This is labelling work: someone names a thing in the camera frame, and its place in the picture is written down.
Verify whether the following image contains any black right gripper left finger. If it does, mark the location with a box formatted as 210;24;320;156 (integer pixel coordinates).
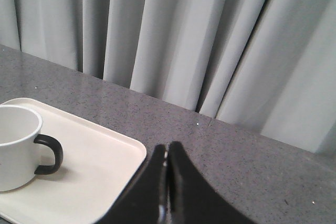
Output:
97;144;167;223

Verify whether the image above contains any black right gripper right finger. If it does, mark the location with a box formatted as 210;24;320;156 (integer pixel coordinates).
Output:
167;142;254;223

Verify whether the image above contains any white smiley mug black handle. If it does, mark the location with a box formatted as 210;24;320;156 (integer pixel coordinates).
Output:
1;105;64;192

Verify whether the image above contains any cream rectangular plastic tray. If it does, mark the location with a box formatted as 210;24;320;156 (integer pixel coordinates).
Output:
1;98;146;223

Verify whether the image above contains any grey pleated curtain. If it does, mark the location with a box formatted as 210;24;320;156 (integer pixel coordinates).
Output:
1;0;335;156

